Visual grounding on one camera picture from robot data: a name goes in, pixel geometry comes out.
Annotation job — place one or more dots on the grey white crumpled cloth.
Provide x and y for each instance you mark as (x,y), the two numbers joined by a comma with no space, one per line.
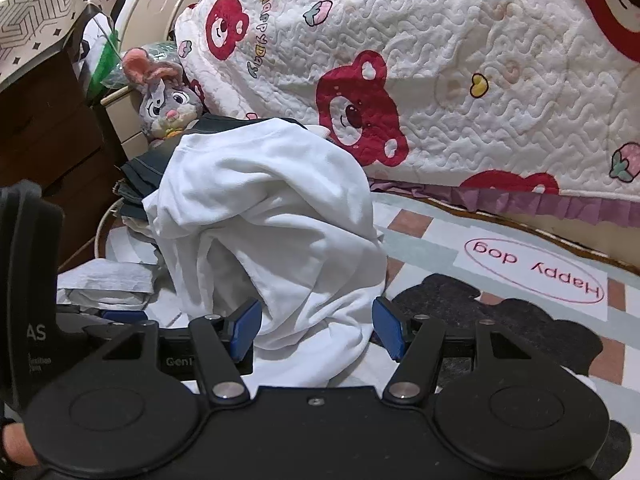
(110,275)

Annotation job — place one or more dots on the beige bed base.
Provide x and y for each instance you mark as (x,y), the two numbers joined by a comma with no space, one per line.
(575,237)

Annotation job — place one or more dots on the white t-shirt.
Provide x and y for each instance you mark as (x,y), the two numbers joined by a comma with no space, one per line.
(260,210)

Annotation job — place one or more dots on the green plastic bag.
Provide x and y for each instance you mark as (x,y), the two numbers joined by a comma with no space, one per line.
(107,60)

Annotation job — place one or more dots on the brown wooden cabinet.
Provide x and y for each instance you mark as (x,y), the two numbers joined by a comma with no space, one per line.
(45,135)

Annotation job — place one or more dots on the person's left hand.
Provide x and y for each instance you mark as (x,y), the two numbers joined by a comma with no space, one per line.
(16,442)

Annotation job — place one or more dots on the checked play mat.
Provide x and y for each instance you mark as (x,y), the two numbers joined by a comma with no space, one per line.
(425,245)

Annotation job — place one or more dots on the white quilt with red bears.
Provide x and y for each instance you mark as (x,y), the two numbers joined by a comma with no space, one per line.
(450,60)

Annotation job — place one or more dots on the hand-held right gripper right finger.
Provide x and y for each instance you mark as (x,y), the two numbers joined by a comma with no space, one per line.
(389,327)

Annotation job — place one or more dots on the cream nightstand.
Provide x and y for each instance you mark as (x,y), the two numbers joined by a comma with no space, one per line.
(125,120)

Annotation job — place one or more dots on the cream round headboard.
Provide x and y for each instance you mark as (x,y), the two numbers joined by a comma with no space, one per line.
(165,0)

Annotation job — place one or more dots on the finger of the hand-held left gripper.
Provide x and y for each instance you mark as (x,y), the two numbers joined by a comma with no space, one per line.
(122,316)

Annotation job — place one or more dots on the grey plush rabbit toy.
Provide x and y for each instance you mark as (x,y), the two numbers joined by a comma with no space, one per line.
(165,105)

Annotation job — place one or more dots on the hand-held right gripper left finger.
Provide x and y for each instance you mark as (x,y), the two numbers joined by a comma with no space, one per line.
(246,327)

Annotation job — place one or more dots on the geometric patterned tablecloth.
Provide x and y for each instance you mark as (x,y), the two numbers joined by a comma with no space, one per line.
(40,15)

